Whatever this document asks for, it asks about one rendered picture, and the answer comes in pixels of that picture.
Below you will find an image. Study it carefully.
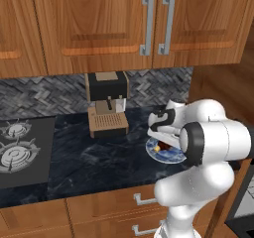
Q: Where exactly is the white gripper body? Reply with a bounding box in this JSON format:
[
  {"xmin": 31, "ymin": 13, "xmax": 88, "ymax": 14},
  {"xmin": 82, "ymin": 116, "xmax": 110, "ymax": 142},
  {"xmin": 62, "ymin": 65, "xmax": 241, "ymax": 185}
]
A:
[{"xmin": 147, "ymin": 126, "xmax": 183, "ymax": 149}]

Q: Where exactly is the brown steak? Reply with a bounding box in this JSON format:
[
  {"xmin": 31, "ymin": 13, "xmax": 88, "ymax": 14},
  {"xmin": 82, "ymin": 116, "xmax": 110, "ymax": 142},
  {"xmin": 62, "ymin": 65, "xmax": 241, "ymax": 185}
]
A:
[{"xmin": 156, "ymin": 141, "xmax": 180, "ymax": 153}]

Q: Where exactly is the tall wooden oven cabinet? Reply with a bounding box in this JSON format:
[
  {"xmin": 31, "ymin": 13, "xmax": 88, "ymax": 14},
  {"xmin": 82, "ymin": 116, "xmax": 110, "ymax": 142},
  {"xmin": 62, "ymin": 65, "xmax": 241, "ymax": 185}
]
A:
[{"xmin": 188, "ymin": 23, "xmax": 254, "ymax": 238}]

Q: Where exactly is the black oven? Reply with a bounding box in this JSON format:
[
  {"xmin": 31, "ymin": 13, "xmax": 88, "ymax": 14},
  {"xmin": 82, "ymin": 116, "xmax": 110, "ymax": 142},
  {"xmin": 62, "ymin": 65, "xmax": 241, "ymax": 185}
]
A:
[{"xmin": 224, "ymin": 169, "xmax": 254, "ymax": 238}]

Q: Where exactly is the blue patterned plate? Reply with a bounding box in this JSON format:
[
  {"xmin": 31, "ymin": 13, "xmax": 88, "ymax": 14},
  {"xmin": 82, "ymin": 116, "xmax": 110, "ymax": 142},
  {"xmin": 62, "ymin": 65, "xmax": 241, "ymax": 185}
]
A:
[{"xmin": 145, "ymin": 136, "xmax": 191, "ymax": 166}]

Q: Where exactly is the black and tan coffee machine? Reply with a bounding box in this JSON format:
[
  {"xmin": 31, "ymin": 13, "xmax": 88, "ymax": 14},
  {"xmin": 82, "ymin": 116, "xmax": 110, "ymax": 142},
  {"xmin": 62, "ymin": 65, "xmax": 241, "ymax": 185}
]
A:
[{"xmin": 84, "ymin": 70, "xmax": 131, "ymax": 140}]

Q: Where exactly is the wooden drawer front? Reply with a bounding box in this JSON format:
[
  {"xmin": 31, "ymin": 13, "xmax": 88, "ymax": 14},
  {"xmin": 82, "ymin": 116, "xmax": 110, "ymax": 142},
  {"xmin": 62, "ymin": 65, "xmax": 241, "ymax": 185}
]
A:
[
  {"xmin": 64, "ymin": 182, "xmax": 169, "ymax": 227},
  {"xmin": 70, "ymin": 211, "xmax": 170, "ymax": 238}
]

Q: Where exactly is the black gas hob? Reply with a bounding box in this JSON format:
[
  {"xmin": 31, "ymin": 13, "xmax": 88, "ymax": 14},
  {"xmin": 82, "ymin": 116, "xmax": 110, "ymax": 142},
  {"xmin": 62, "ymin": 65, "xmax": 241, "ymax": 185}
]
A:
[{"xmin": 0, "ymin": 116, "xmax": 57, "ymax": 190}]

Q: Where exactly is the wooden base cupboard front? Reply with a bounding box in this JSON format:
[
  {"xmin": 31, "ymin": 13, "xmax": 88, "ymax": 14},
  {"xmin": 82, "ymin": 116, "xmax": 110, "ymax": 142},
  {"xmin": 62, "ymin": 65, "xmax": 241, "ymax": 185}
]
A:
[{"xmin": 0, "ymin": 197, "xmax": 72, "ymax": 238}]

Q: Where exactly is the silver drawer handle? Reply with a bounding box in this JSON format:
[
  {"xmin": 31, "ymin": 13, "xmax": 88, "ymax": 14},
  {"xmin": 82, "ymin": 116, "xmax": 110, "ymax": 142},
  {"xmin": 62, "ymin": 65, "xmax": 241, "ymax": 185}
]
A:
[
  {"xmin": 131, "ymin": 219, "xmax": 164, "ymax": 237},
  {"xmin": 133, "ymin": 192, "xmax": 159, "ymax": 206}
]

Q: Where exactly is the silver cupboard door handle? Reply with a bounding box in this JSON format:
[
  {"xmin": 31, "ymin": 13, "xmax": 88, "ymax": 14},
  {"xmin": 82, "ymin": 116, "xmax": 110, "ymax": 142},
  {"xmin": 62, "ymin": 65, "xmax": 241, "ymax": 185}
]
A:
[
  {"xmin": 157, "ymin": 0, "xmax": 177, "ymax": 56},
  {"xmin": 139, "ymin": 0, "xmax": 155, "ymax": 57}
]

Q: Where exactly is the wooden wall cupboard door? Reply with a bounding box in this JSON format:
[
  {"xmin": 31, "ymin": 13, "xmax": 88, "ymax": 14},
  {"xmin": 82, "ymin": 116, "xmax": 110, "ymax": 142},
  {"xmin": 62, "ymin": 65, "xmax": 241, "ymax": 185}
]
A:
[
  {"xmin": 30, "ymin": 0, "xmax": 159, "ymax": 76},
  {"xmin": 0, "ymin": 0, "xmax": 49, "ymax": 80},
  {"xmin": 152, "ymin": 0, "xmax": 254, "ymax": 69}
]

